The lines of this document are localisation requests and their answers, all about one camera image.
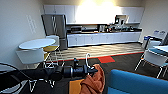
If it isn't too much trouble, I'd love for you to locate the white clothes hanger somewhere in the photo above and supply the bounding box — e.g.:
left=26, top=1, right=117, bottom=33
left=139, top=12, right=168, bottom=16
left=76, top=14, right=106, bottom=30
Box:
left=84, top=52, right=94, bottom=70

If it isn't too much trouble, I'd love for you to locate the round white table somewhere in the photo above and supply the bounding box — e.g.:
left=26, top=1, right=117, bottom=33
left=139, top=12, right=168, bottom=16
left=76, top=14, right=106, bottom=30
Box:
left=17, top=37, right=57, bottom=68

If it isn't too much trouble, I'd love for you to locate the white wall panel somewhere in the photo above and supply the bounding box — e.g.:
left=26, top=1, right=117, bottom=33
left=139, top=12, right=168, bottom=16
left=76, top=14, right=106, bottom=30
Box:
left=25, top=14, right=37, bottom=35

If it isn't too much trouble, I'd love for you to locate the dark coffee machine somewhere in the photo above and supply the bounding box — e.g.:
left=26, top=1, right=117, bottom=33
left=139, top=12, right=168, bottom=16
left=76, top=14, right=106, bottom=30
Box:
left=114, top=15, right=127, bottom=26

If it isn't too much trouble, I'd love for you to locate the white shell chair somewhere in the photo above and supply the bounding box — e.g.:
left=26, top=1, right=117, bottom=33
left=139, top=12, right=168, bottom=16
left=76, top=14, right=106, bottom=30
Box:
left=45, top=34, right=62, bottom=51

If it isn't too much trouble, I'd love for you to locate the dark microwave oven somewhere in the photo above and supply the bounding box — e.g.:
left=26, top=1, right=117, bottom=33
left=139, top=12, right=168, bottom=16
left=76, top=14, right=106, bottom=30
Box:
left=70, top=25, right=83, bottom=34

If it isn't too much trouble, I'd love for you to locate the steel refrigerator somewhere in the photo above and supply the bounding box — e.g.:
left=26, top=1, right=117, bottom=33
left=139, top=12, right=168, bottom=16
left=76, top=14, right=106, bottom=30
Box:
left=41, top=13, right=68, bottom=52

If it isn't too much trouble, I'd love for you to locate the orange hoodie white lettering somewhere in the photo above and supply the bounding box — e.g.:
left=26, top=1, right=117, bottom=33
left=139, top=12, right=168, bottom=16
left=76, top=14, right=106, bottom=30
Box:
left=79, top=63, right=106, bottom=94

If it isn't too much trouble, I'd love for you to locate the white kitchen counter unit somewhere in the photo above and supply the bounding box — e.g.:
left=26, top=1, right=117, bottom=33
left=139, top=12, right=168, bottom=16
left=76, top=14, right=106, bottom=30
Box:
left=66, top=29, right=143, bottom=48

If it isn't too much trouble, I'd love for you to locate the blue sofa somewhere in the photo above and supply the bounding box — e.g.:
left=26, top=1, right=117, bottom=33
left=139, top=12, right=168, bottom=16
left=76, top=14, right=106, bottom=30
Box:
left=105, top=68, right=168, bottom=94

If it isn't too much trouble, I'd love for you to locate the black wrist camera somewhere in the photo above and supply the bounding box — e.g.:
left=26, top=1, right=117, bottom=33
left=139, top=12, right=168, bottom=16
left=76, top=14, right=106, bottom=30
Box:
left=72, top=57, right=81, bottom=68

